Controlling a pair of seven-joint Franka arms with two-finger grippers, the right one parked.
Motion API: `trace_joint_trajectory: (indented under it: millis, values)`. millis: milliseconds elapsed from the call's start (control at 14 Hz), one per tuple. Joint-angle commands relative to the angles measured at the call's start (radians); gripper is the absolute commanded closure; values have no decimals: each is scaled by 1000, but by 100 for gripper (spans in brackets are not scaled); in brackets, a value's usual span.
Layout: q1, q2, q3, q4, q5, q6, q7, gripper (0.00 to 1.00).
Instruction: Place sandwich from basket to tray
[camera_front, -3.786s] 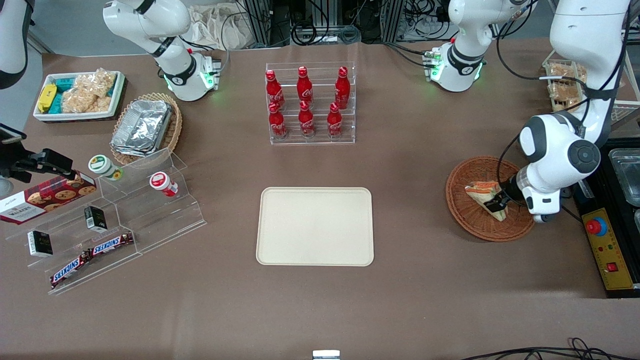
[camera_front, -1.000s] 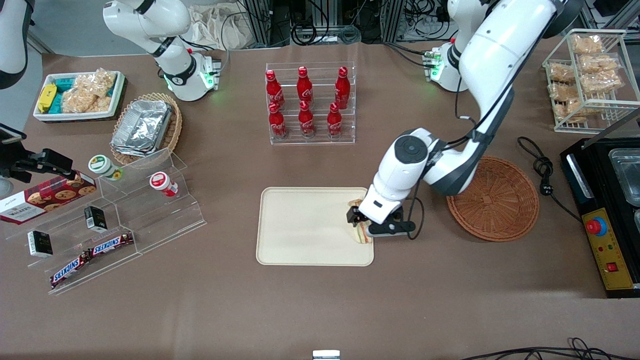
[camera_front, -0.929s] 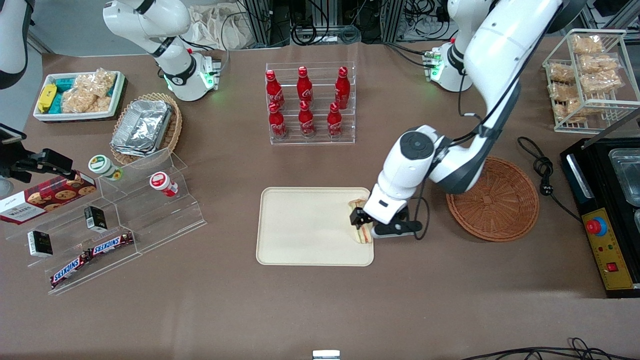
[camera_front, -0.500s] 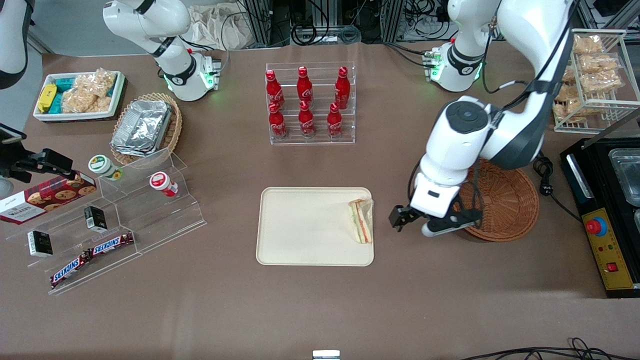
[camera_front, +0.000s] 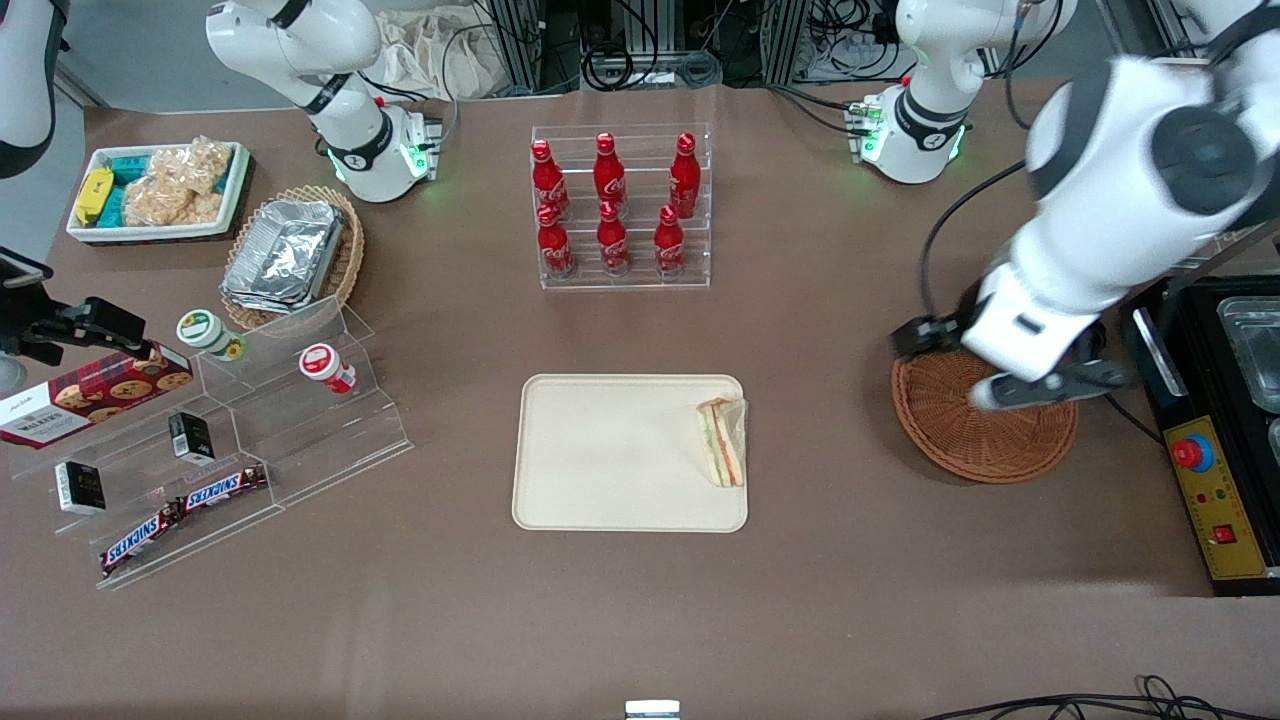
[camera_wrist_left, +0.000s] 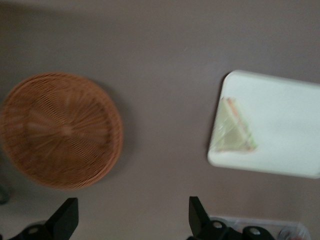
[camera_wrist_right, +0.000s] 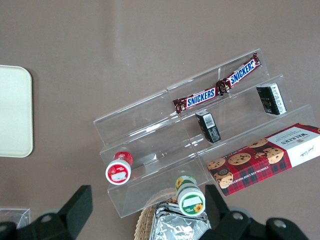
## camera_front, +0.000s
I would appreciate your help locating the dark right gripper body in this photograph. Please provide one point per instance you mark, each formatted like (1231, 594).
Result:
(52, 326)

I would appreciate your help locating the triangle sandwich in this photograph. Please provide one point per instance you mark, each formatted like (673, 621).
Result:
(725, 445)

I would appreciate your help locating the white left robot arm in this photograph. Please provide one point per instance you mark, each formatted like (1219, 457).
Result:
(1110, 170)

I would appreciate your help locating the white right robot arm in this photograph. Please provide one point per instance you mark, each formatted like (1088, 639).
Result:
(300, 40)

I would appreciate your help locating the round brown wicker basket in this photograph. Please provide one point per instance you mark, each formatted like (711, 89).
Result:
(985, 440)

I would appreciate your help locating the oval tan wicker basket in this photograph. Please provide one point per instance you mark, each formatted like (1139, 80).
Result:
(345, 265)

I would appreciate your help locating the cream plastic tray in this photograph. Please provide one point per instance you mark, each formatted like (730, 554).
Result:
(610, 455)

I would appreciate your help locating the red tartan cookie box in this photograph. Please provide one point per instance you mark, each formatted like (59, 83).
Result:
(90, 395)

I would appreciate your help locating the white cup green lid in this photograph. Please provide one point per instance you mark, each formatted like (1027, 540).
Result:
(208, 333)

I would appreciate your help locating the teal snack packet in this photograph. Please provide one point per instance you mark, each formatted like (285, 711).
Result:
(113, 208)
(130, 164)

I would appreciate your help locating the red emergency stop button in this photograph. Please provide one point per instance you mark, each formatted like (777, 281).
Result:
(1192, 454)

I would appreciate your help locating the clear bag of rice crackers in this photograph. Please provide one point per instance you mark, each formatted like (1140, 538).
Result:
(195, 162)
(160, 203)

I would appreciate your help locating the yellow snack packet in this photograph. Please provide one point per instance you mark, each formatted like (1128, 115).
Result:
(94, 195)

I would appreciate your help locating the small black box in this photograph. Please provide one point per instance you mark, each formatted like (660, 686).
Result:
(80, 488)
(190, 437)

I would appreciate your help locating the white plastic bin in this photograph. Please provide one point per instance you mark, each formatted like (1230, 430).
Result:
(215, 215)

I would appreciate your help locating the aluminium foil container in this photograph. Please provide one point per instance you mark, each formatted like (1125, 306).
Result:
(285, 250)
(270, 303)

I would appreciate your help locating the steel fryer pan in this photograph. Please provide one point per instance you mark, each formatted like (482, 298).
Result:
(1255, 350)

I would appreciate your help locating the black fryer yellow control panel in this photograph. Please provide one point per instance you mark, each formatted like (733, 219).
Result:
(1240, 480)

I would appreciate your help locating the brown Snickers bar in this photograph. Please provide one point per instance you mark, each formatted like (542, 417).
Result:
(140, 538)
(222, 488)

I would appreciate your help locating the white cup red lid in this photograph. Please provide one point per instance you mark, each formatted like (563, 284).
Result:
(325, 367)

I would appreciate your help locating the clear acrylic stepped shelf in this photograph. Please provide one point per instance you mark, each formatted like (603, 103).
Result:
(300, 440)

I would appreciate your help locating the red cola bottle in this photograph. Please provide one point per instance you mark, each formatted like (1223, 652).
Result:
(613, 245)
(684, 180)
(555, 250)
(609, 175)
(547, 180)
(669, 245)

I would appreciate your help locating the clear acrylic bottle rack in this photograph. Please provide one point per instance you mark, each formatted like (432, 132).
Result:
(625, 280)

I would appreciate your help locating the white cloth bag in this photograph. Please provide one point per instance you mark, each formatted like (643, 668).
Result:
(440, 55)

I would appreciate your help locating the small silver object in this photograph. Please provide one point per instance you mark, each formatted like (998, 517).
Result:
(652, 710)

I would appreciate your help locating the red rocker switch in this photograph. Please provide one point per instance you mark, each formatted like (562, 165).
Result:
(1225, 535)

